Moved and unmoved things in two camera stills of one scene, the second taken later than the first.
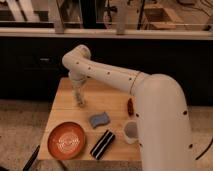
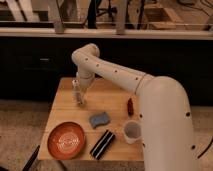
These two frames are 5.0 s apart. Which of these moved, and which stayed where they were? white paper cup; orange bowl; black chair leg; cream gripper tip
Moved: cream gripper tip
Stayed: black chair leg; orange bowl; white paper cup
